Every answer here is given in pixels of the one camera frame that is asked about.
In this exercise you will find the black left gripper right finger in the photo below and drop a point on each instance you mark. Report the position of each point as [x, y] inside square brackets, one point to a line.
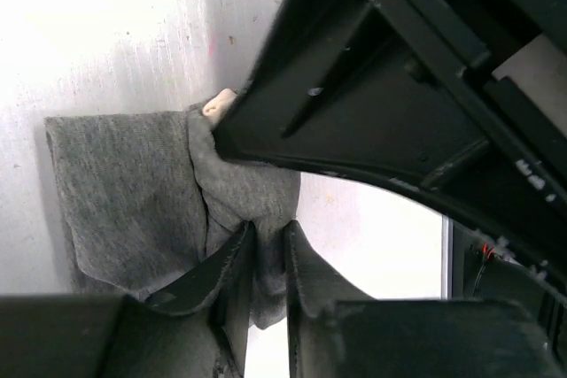
[337, 330]

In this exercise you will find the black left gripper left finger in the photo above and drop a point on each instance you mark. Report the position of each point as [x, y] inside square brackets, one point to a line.
[195, 327]

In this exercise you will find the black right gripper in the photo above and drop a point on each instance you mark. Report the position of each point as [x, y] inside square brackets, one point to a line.
[436, 119]

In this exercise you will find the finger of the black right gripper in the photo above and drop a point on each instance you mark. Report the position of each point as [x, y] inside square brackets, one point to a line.
[289, 115]

